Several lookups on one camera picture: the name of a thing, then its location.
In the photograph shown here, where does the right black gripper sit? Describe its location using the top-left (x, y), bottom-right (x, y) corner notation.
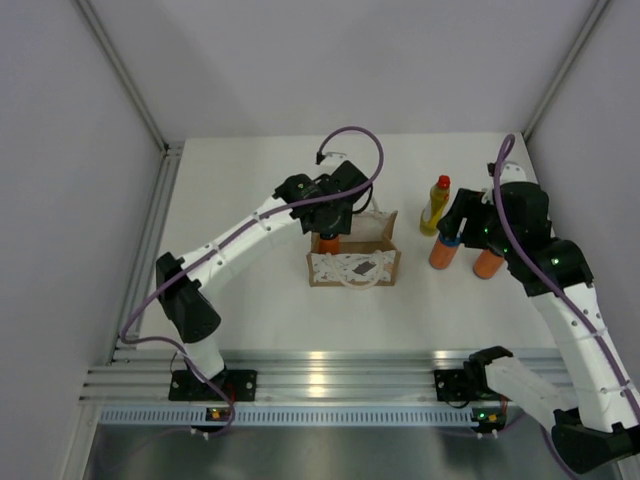
top-left (437, 189), bottom-right (517, 258)

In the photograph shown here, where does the yellow bottle red cap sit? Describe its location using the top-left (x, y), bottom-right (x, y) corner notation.
top-left (419, 175), bottom-right (451, 237)

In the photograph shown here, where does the dark blue pump bottle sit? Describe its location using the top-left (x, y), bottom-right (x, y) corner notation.
top-left (473, 249), bottom-right (504, 280)
top-left (318, 235), bottom-right (340, 255)

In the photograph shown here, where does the light blue pump bottle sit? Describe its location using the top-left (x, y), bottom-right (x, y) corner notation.
top-left (429, 233), bottom-right (460, 270)

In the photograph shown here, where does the dark blue front pump bottle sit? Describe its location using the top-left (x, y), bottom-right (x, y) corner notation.
top-left (473, 249), bottom-right (504, 280)

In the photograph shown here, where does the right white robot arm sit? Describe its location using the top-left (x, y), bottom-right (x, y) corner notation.
top-left (437, 163), bottom-right (639, 474)

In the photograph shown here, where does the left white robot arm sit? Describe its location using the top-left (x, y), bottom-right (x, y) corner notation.
top-left (155, 160), bottom-right (372, 400)

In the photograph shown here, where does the burlap canvas tote bag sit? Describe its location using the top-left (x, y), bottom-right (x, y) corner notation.
top-left (306, 201), bottom-right (401, 291)

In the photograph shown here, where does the aluminium mounting rail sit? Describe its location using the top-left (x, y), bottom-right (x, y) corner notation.
top-left (82, 349), bottom-right (574, 404)

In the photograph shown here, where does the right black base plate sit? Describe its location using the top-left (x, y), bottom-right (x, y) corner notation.
top-left (433, 369), bottom-right (479, 408)

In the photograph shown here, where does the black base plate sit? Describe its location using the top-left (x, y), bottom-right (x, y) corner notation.
top-left (168, 369), bottom-right (258, 402)
top-left (433, 369), bottom-right (479, 408)

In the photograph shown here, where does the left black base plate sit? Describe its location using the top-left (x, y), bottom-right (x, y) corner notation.
top-left (168, 369), bottom-right (258, 402)

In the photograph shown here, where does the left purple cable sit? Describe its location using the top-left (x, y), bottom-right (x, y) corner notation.
top-left (118, 125), bottom-right (385, 439)

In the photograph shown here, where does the right aluminium frame post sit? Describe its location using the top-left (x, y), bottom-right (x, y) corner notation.
top-left (521, 0), bottom-right (614, 144)

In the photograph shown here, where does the aluminium frame post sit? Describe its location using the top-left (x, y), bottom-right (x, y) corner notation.
top-left (521, 0), bottom-right (614, 144)
top-left (71, 0), bottom-right (168, 154)

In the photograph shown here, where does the left aluminium frame post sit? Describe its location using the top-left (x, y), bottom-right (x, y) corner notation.
top-left (71, 0), bottom-right (168, 154)

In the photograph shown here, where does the slotted grey cable duct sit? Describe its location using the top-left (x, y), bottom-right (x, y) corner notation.
top-left (99, 405), bottom-right (502, 428)

